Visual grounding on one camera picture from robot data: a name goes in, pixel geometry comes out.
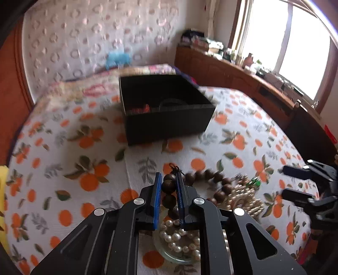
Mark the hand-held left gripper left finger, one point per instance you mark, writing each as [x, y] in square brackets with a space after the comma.
[157, 201]

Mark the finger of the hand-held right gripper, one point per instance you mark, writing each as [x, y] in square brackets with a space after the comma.
[295, 171]
[295, 196]

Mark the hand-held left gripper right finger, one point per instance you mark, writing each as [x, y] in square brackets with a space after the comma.
[181, 203]

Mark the pale green jade bangle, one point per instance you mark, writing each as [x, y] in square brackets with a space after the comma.
[169, 258]

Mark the black storage box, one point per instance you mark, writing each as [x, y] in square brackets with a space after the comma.
[169, 124]

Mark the black chair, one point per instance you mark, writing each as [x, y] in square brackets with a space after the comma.
[311, 132]

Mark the green gem ornament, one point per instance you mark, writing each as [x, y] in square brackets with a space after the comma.
[254, 182]

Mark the orange fruit print bedsheet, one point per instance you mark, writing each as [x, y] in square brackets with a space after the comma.
[92, 148]

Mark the wooden sideboard cabinet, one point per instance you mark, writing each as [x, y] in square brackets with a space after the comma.
[227, 76]

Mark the brown vase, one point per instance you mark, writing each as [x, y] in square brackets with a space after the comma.
[249, 59]

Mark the floral quilt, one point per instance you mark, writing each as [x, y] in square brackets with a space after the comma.
[92, 88]

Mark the group of small bottles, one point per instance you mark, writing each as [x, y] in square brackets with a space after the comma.
[233, 56]

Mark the window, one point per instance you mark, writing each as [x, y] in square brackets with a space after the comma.
[290, 34]

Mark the pile of folded clothes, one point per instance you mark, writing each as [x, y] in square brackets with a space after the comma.
[192, 37]

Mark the circle pattern lace curtain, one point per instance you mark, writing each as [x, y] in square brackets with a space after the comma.
[87, 31]

